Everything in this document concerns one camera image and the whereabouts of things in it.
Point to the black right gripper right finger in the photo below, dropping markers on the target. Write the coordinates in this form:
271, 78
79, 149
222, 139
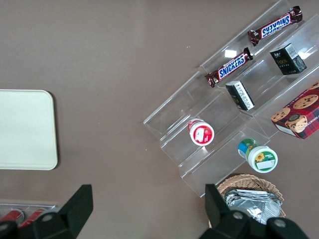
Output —
219, 216

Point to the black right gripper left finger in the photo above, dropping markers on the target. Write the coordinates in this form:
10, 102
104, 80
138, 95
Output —
69, 211

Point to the foil wrapped pack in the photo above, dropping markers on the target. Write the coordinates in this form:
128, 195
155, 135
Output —
249, 192
261, 211

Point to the Snickers chocolate bar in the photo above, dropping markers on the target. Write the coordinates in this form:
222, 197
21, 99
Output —
275, 25
230, 66

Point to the clear acrylic bottle rack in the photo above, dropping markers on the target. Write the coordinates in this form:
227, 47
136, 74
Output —
30, 206

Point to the cream rectangular tray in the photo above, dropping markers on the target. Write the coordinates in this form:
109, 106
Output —
25, 129

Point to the clear acrylic stepped display stand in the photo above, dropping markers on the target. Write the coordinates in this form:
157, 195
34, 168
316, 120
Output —
174, 117

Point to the small black carton box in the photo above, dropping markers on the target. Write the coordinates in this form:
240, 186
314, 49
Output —
240, 95
286, 61

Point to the red tartan cookie box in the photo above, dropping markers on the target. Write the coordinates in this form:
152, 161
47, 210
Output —
299, 114

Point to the light wicker basket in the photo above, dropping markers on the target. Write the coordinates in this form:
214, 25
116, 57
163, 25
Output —
249, 179

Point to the red lid yogurt cup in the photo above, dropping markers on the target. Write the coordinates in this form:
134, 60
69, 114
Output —
202, 134

